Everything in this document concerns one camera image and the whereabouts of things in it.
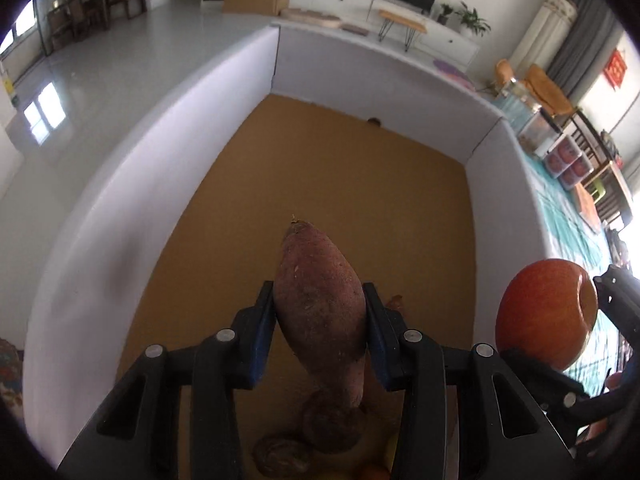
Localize orange cover book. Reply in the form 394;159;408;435
575;182;602;233

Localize purple mat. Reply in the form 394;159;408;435
432;58;476;91

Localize red wall ornament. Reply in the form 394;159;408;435
603;49;630;90

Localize wooden slat chair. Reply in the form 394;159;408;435
565;110;626;177

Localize wooden board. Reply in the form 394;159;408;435
280;7;343;29

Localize white standing air conditioner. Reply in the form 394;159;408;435
507;0;578;78

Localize grey curtain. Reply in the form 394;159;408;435
545;0;621;106

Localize large green potted plant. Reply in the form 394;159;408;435
452;1;492;37

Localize teal checkered tablecloth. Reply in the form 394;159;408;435
520;152;640;401

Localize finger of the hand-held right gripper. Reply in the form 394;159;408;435
500;347;587;411
592;264;640;353

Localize small dark water chestnut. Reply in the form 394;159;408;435
251;434;312;476

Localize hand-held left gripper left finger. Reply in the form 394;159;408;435
57;282;277;480

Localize cardboard box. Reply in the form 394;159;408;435
221;0;291;16

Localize clear jar with gold lid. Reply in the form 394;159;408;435
500;80;543;128

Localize orange label can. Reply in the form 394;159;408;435
557;155;593;192
545;135;583;176

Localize wooden hairpin leg table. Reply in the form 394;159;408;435
376;10;428;54

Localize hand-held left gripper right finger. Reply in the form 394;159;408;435
362;282;576;480

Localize large sweet potato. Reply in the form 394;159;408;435
272;215;369;411

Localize large dark water chestnut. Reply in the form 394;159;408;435
301;392;366;453

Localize white box with brown bottom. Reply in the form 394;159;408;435
22;25;553;480

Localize orange chair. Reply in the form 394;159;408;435
495;59;576;116

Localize green apple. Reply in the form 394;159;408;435
382;431;401;468

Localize patterned rug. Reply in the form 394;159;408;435
0;337;26;436

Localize clear container with black lid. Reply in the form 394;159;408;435
517;110;563;157

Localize red apple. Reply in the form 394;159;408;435
495;258;599;372

